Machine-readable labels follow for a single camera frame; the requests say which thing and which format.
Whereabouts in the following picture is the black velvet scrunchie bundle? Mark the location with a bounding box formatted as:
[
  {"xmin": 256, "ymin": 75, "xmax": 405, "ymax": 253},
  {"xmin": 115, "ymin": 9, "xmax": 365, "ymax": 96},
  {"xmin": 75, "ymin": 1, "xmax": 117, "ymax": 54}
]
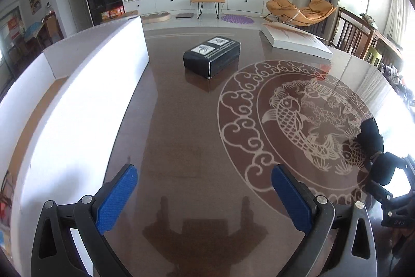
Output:
[{"xmin": 357, "ymin": 117, "xmax": 395, "ymax": 186}]

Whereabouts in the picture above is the white storage box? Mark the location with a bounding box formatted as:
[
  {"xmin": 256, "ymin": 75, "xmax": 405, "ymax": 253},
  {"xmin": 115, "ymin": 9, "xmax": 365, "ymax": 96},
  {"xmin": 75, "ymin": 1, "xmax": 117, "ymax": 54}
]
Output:
[{"xmin": 1, "ymin": 17, "xmax": 149, "ymax": 276}]

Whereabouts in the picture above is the wooden dining chair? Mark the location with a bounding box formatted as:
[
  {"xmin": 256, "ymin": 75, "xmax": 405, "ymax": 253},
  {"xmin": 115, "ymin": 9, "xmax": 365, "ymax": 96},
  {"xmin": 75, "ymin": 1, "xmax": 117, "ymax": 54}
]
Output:
[{"xmin": 330, "ymin": 8, "xmax": 403, "ymax": 71}]

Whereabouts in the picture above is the white flat box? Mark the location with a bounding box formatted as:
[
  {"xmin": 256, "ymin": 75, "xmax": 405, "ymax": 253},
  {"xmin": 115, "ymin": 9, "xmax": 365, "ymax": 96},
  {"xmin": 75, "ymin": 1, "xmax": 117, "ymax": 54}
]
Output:
[{"xmin": 261, "ymin": 23, "xmax": 333, "ymax": 60}]

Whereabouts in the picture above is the orange lounge chair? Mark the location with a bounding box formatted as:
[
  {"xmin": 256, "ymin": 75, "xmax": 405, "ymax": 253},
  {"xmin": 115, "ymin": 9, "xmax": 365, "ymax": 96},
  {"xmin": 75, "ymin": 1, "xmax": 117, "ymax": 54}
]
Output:
[{"xmin": 266, "ymin": 0, "xmax": 336, "ymax": 27}]

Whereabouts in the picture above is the black rectangular box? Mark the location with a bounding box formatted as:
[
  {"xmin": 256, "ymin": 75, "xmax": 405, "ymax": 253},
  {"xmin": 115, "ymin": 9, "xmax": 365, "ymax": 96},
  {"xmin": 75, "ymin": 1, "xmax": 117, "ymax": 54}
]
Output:
[{"xmin": 183, "ymin": 36, "xmax": 241, "ymax": 79}]

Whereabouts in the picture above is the white tv cabinet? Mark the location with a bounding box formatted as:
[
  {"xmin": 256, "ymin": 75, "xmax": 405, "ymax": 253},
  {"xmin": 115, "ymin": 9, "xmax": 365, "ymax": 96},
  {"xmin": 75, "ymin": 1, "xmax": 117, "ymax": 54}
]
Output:
[{"xmin": 124, "ymin": 0, "xmax": 265, "ymax": 17}]

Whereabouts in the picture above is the small wooden bench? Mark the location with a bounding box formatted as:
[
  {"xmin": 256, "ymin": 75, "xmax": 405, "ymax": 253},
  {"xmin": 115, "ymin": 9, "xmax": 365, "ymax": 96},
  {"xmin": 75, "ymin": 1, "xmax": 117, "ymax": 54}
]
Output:
[{"xmin": 190, "ymin": 0, "xmax": 227, "ymax": 20}]

